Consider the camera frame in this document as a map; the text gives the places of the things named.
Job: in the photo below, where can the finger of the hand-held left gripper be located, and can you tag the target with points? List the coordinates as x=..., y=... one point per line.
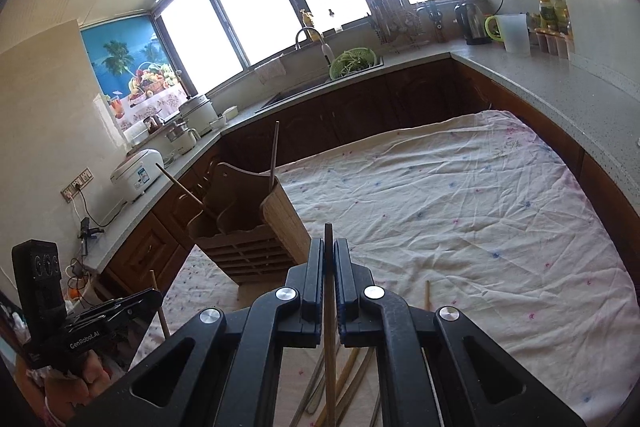
x=130, y=307

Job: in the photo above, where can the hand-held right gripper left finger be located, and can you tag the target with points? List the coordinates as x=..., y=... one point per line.
x=317, y=277

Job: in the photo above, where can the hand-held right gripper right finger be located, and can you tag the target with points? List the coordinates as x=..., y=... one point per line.
x=342, y=277

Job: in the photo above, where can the wooden chopstick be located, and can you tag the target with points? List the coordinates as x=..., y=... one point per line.
x=182, y=190
x=337, y=379
x=165, y=327
x=356, y=377
x=273, y=157
x=307, y=392
x=329, y=382
x=428, y=297

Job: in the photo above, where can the wooden slatted utensil holder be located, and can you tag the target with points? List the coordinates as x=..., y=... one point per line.
x=245, y=252

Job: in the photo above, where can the person's left hand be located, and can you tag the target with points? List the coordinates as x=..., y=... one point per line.
x=65, y=392

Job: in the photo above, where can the black clip stand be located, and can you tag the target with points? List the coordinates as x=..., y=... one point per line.
x=86, y=232

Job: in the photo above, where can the white floral tablecloth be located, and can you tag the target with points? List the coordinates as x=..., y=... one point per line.
x=450, y=217

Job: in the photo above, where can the white rice cooker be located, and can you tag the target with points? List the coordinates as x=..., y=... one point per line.
x=137, y=177

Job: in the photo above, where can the small white bowl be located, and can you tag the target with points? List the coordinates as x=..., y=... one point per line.
x=218, y=123
x=230, y=111

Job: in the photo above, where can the wooden base cabinets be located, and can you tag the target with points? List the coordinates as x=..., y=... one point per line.
x=375, y=97

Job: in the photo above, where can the kitchen sink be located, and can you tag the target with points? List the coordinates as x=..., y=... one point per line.
x=300, y=92

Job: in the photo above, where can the white electric cooker pot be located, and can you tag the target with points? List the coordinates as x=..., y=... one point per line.
x=199, y=114

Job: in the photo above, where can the white dish rag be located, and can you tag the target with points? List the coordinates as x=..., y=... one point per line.
x=270, y=72

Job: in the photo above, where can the green colander with vegetables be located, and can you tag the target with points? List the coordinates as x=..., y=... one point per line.
x=350, y=62

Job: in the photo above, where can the curved metal faucet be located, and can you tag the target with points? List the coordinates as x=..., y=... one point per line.
x=328, y=53

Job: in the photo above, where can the tropical fruit window poster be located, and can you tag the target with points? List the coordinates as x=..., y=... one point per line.
x=125, y=57

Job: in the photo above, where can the yellow soap bottle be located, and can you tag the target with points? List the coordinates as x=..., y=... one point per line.
x=311, y=29

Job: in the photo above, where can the metal dish rack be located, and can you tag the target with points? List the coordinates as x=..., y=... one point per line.
x=392, y=17

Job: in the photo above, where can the kitchen tool stand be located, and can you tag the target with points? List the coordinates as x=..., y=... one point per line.
x=434, y=24

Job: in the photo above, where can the grey stone countertop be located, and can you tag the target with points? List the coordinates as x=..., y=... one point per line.
x=550, y=87

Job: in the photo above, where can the steel electric kettle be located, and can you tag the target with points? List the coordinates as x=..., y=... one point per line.
x=472, y=27

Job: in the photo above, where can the row of spice jars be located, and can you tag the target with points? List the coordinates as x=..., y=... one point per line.
x=552, y=44

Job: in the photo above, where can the yellow oil bottle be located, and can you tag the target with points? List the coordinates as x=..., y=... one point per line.
x=562, y=17
x=547, y=14

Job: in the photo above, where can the silver wall outlet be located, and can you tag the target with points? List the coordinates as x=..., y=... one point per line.
x=77, y=183

